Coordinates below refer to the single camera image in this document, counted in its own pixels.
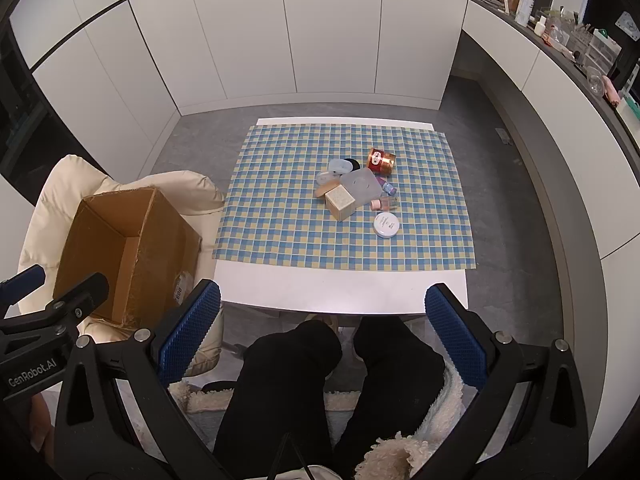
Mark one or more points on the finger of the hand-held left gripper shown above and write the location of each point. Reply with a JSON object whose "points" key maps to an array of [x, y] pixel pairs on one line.
{"points": [[22, 280], [85, 291]]}

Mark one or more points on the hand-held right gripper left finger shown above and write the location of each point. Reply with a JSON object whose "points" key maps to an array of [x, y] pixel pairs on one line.
{"points": [[192, 330]]}

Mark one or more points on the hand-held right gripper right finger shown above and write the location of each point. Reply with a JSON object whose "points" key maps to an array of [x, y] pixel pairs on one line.
{"points": [[455, 337]]}

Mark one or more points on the brown cardboard box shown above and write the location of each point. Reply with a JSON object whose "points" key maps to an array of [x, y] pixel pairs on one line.
{"points": [[150, 260]]}

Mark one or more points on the small pink bottle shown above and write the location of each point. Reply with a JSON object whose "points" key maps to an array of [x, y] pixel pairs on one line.
{"points": [[380, 204]]}

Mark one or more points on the small purple bottle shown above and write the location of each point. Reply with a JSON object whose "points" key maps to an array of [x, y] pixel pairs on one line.
{"points": [[389, 189]]}

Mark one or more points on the beige cube carton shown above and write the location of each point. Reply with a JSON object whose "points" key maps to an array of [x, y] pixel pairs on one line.
{"points": [[341, 203]]}

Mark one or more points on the translucent square plastic container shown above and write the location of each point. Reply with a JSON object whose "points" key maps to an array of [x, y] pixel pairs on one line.
{"points": [[362, 185]]}

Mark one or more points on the clear round plastic case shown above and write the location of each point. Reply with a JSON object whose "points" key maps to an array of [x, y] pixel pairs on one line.
{"points": [[325, 178]]}

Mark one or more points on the pale blue translucent case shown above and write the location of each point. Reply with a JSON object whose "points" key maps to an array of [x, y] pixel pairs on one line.
{"points": [[339, 165]]}

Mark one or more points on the person's left hand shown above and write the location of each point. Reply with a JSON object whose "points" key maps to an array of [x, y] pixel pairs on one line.
{"points": [[42, 415]]}

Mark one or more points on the person's right leg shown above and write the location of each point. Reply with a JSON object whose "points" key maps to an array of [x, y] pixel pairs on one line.
{"points": [[395, 375]]}

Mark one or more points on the person's leg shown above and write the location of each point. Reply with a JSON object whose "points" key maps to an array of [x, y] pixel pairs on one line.
{"points": [[280, 385], [395, 375]]}

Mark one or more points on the cream padded chair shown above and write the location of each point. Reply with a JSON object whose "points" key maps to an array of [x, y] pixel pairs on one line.
{"points": [[50, 210]]}

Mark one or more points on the person's left leg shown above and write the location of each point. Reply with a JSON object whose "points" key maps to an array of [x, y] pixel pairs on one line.
{"points": [[280, 385]]}

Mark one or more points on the white round jar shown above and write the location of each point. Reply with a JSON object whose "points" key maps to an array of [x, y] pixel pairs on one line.
{"points": [[386, 224]]}

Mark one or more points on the blue yellow checked tablecloth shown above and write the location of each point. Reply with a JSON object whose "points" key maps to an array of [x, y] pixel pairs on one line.
{"points": [[280, 230]]}

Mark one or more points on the red gold tin can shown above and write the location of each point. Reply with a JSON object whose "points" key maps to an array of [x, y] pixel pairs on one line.
{"points": [[381, 161]]}

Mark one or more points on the floor outlet cover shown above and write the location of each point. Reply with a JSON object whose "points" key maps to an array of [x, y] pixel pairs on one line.
{"points": [[503, 136]]}

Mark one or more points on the white sideboard with dark top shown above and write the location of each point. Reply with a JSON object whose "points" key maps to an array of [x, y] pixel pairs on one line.
{"points": [[565, 125]]}

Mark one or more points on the green white tray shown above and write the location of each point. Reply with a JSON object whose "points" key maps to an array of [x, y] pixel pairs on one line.
{"points": [[631, 107]]}

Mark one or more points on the clear drinking glass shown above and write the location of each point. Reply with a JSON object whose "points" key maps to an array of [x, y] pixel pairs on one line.
{"points": [[594, 80]]}

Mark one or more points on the white tall cabinets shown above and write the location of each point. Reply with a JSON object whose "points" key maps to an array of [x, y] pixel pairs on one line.
{"points": [[250, 35]]}

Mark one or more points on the small white bottle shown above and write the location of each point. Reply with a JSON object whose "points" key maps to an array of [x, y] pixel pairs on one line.
{"points": [[540, 26]]}

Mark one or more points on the white drawer organizer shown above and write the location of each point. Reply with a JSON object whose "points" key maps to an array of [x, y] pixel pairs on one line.
{"points": [[602, 50]]}

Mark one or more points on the clear acrylic organizer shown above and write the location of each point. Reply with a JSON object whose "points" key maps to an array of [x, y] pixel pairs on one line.
{"points": [[560, 25]]}

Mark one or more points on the white spray bottle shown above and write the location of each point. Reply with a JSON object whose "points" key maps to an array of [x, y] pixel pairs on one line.
{"points": [[526, 2]]}

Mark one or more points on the grey metal plate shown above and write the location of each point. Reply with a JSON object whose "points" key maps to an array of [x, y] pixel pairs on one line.
{"points": [[629, 25]]}

